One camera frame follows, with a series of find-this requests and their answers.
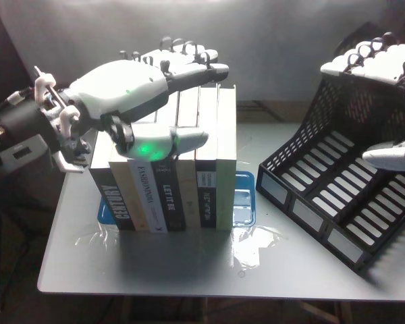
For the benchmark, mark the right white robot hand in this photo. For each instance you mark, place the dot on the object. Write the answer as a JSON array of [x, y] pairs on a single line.
[[384, 64]]

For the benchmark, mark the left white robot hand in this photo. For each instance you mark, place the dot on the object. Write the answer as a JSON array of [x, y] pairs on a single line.
[[121, 87]]

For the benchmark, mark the plain beige book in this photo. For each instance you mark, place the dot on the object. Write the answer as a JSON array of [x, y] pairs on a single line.
[[189, 189]]

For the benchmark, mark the black three-slot file rack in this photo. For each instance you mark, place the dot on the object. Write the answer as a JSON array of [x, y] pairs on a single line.
[[324, 98]]

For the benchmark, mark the white Fashionindia book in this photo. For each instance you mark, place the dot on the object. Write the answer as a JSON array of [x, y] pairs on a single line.
[[148, 195]]

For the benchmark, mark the cream spine book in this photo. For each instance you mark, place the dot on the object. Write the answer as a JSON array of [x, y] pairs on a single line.
[[135, 202]]

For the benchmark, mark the black Century book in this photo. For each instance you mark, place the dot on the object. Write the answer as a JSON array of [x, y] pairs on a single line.
[[116, 206]]

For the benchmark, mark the black Let It Be book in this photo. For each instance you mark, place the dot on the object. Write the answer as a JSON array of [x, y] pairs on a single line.
[[170, 202]]

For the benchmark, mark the blue metal bookend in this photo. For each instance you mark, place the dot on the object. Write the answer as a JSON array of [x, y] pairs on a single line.
[[104, 212], [246, 177]]

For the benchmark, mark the black backdrop cloth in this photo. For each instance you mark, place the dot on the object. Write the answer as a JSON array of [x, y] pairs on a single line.
[[0, 40]]

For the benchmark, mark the black book with white label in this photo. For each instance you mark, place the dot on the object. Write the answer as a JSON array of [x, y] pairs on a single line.
[[206, 202]]

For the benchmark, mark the pale green book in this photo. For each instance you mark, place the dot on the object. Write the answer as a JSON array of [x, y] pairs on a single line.
[[226, 195]]

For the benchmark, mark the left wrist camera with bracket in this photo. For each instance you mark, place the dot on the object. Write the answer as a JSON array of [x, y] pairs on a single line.
[[71, 166]]

